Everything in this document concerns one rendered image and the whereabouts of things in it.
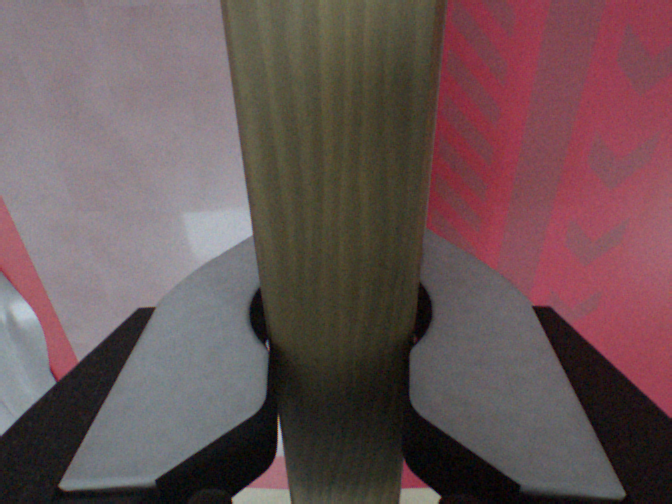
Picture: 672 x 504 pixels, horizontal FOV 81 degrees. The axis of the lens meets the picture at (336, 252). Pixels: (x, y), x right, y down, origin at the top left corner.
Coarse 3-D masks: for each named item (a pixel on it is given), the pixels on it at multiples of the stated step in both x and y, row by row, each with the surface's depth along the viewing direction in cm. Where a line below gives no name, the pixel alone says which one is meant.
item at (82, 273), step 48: (0, 240) 18; (48, 240) 18; (96, 240) 18; (144, 240) 18; (192, 240) 18; (240, 240) 18; (48, 288) 19; (96, 288) 19; (144, 288) 19; (624, 288) 18; (48, 336) 21; (96, 336) 21; (624, 336) 20
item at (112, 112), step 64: (0, 0) 13; (64, 0) 13; (128, 0) 13; (192, 0) 13; (0, 64) 14; (64, 64) 14; (128, 64) 14; (192, 64) 14; (0, 128) 16; (64, 128) 15; (128, 128) 15; (192, 128) 15; (0, 192) 17; (64, 192) 17; (128, 192) 17; (192, 192) 17
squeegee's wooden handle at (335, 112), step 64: (256, 0) 5; (320, 0) 5; (384, 0) 5; (256, 64) 5; (320, 64) 5; (384, 64) 5; (256, 128) 6; (320, 128) 5; (384, 128) 5; (256, 192) 6; (320, 192) 6; (384, 192) 6; (256, 256) 7; (320, 256) 6; (384, 256) 6; (320, 320) 7; (384, 320) 7; (320, 384) 8; (384, 384) 8; (320, 448) 9; (384, 448) 9
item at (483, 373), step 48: (432, 240) 11; (432, 288) 9; (480, 288) 9; (432, 336) 7; (480, 336) 7; (528, 336) 7; (432, 384) 6; (480, 384) 6; (528, 384) 6; (432, 432) 6; (480, 432) 6; (528, 432) 6; (576, 432) 6; (432, 480) 6; (480, 480) 6; (528, 480) 5; (576, 480) 5
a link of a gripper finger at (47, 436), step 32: (128, 320) 8; (96, 352) 7; (128, 352) 7; (64, 384) 7; (96, 384) 7; (32, 416) 6; (64, 416) 6; (0, 448) 6; (32, 448) 6; (64, 448) 6; (0, 480) 5; (32, 480) 5
